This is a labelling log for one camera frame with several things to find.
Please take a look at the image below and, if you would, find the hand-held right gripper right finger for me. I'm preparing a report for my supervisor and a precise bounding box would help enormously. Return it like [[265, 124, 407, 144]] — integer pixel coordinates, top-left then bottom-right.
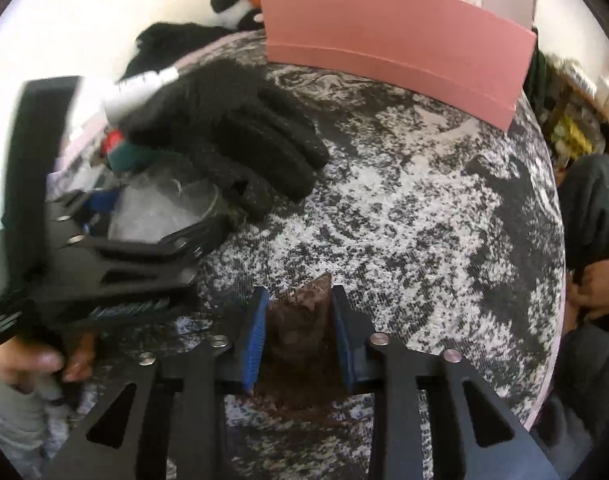
[[331, 285, 560, 480]]

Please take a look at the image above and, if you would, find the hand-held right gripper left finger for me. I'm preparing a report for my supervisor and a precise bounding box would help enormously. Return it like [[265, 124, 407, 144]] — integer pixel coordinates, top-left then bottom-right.
[[39, 287, 271, 480]]

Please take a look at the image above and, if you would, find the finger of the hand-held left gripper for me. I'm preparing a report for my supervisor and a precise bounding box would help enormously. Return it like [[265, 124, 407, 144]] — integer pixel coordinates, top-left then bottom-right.
[[79, 187, 122, 228], [49, 210, 230, 306]]

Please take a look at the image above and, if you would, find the brown wooden bead bracelet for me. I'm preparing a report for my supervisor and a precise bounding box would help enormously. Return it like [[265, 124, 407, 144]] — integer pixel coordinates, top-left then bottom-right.
[[267, 271, 345, 411]]

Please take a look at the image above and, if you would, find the clear plastic dispenser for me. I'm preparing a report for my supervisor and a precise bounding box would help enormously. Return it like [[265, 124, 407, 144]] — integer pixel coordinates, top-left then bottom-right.
[[107, 172, 225, 241]]

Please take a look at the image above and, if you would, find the teal glasses case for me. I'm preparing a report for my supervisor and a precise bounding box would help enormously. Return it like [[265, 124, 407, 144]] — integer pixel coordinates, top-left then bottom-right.
[[107, 142, 155, 173]]

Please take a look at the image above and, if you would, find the black knit glove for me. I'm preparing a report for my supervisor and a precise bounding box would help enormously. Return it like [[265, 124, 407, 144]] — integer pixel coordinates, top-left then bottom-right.
[[127, 57, 330, 231]]

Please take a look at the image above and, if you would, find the pink cardboard box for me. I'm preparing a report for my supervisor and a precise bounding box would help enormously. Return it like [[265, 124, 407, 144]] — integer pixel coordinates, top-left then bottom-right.
[[259, 0, 537, 132]]

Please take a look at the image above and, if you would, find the person's left forearm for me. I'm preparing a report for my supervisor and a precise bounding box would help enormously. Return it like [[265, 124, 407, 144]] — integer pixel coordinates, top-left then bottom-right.
[[0, 375, 85, 480]]

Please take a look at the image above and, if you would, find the person's left hand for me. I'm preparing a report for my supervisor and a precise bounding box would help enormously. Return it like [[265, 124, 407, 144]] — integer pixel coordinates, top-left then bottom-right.
[[0, 332, 96, 393]]

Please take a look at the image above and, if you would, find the small white bottle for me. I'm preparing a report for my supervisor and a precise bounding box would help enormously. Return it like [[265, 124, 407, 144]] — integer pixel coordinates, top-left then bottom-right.
[[104, 67, 180, 123]]

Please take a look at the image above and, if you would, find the black furry cloth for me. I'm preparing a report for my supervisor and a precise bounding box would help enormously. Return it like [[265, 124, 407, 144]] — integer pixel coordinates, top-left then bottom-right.
[[124, 22, 235, 76]]

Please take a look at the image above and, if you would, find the black white plush toy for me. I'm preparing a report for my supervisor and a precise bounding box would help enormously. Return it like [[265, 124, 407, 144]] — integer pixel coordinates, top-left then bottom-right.
[[212, 0, 265, 31]]

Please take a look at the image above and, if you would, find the cluttered wooden shelf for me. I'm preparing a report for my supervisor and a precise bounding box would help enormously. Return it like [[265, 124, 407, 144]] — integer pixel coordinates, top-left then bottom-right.
[[531, 25, 609, 166]]

